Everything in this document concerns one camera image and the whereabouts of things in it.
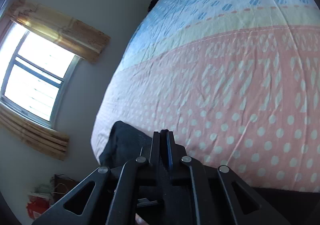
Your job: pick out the red bag on floor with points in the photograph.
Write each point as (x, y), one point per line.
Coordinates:
(37, 204)

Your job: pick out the polka dot bed sheet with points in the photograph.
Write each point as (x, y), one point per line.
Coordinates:
(236, 81)

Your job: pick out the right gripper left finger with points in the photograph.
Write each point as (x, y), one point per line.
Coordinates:
(115, 196)

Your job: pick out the black item beside bed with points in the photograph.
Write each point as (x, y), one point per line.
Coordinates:
(152, 5)

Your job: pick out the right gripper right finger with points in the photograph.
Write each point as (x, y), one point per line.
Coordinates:
(217, 195)

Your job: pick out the yellow left window curtain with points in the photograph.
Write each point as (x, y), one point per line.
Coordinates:
(61, 29)

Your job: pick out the left side window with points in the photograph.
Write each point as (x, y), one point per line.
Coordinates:
(34, 74)

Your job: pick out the black pants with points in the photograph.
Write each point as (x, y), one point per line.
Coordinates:
(125, 143)

